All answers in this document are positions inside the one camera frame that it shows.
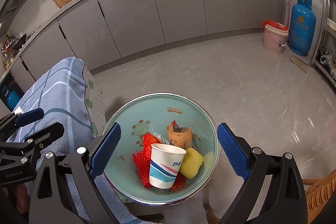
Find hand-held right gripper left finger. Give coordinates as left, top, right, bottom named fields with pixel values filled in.
left=28, top=122, right=124, bottom=224

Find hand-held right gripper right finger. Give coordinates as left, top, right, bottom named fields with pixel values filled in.
left=217, top=122, right=307, bottom=224

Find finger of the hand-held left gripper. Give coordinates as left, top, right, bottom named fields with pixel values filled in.
left=0, top=108, right=45, bottom=138
left=0, top=122, right=65, bottom=169

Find red mesh bag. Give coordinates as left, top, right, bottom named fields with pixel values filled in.
left=132, top=133, right=188, bottom=191

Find yellow sponge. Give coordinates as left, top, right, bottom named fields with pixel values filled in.
left=179, top=147, right=204, bottom=179

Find orange paper packet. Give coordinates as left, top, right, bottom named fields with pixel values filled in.
left=167, top=120, right=193, bottom=149

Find clear plastic bag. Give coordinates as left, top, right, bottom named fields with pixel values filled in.
left=152, top=132, right=170, bottom=146

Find white paper cup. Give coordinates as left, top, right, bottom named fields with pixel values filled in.
left=149, top=143, right=187, bottom=189

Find green waste bin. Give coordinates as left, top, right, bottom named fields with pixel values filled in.
left=102, top=93, right=220, bottom=206

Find small blue gas cylinder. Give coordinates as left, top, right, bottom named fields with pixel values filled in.
left=0, top=84, right=20, bottom=110

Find blue checked cloth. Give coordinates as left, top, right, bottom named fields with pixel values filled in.
left=5, top=56, right=158, bottom=224

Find frog print tablecloth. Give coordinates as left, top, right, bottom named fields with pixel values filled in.
left=84, top=70, right=105, bottom=138

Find row of spice bottles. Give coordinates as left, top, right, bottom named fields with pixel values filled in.
left=1, top=32, right=13, bottom=69

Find black wok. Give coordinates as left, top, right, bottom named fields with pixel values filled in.
left=10, top=34, right=28, bottom=51

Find wicker chair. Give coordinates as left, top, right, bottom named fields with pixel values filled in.
left=302, top=177, right=334, bottom=224

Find flat cardboard piece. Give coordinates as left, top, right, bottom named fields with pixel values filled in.
left=290, top=55, right=310, bottom=73

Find pink plastic bucket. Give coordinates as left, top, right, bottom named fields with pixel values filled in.
left=263, top=21, right=289, bottom=56

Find range hood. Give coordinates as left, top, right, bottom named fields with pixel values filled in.
left=0, top=0, right=44, bottom=22

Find red plastic bin liner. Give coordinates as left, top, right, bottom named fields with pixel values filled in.
left=263, top=20, right=289, bottom=32

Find large blue gas cylinder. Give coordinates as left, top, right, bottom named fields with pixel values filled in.
left=289, top=0, right=317, bottom=56

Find grey kitchen cabinets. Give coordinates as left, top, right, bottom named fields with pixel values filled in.
left=0, top=0, right=286, bottom=109

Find metal shelf rack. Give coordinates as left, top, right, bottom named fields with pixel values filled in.
left=310, top=0, right=336, bottom=88

